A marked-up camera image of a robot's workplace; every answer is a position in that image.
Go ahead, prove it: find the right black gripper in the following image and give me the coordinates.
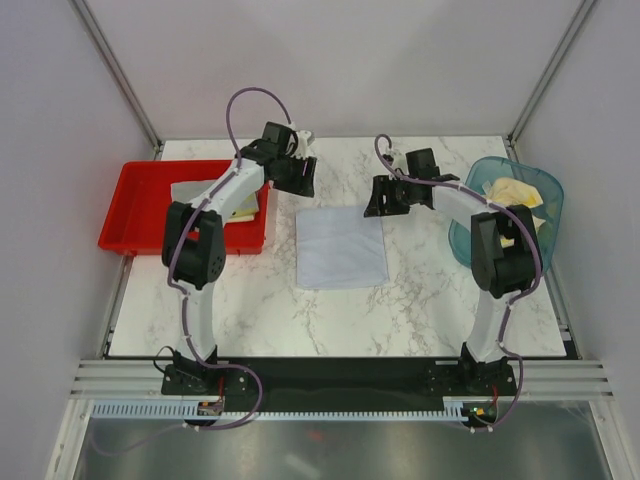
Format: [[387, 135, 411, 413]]
[[364, 175, 418, 218]]

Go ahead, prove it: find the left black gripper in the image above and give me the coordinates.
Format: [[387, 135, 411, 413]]
[[272, 153, 317, 200]]

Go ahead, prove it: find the light blue towel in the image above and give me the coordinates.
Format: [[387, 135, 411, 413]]
[[295, 206, 389, 290]]

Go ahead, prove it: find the grey towel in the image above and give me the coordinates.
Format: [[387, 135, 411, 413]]
[[169, 179, 261, 216]]

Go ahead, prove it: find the yellow green patterned towel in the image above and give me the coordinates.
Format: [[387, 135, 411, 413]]
[[228, 192, 260, 223]]

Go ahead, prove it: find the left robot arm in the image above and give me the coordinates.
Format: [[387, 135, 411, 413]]
[[161, 122, 317, 395]]

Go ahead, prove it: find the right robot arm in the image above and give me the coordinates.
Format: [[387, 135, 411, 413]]
[[364, 146, 542, 394]]

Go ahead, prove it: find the teal plastic basket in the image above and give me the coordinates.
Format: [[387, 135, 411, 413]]
[[465, 156, 564, 273]]

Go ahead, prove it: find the yellow towel in basket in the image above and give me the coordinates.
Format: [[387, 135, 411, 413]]
[[482, 175, 549, 249]]

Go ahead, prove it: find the red plastic tray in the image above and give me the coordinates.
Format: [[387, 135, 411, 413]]
[[98, 160, 270, 256]]

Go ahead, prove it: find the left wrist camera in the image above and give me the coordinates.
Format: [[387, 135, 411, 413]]
[[293, 130, 315, 156]]

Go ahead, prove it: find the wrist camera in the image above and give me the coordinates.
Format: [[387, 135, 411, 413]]
[[385, 149, 408, 175], [293, 130, 315, 156]]

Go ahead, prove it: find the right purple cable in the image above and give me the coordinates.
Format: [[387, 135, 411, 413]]
[[374, 133, 545, 436]]

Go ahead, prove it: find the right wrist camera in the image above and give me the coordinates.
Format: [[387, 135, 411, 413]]
[[385, 149, 408, 175]]

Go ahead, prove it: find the right aluminium frame post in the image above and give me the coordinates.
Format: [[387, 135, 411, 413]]
[[503, 0, 600, 151]]

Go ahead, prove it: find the aluminium frame post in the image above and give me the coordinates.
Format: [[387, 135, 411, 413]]
[[68, 0, 164, 158], [503, 0, 600, 151]]

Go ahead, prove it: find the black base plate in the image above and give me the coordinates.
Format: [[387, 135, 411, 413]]
[[170, 357, 516, 412]]

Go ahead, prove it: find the left aluminium frame post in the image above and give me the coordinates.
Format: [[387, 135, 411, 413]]
[[68, 0, 164, 158]]

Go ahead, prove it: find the aluminium rail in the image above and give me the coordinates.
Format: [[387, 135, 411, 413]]
[[67, 357, 174, 399]]

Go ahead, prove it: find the white slotted cable duct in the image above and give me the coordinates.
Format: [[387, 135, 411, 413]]
[[90, 397, 497, 422]]

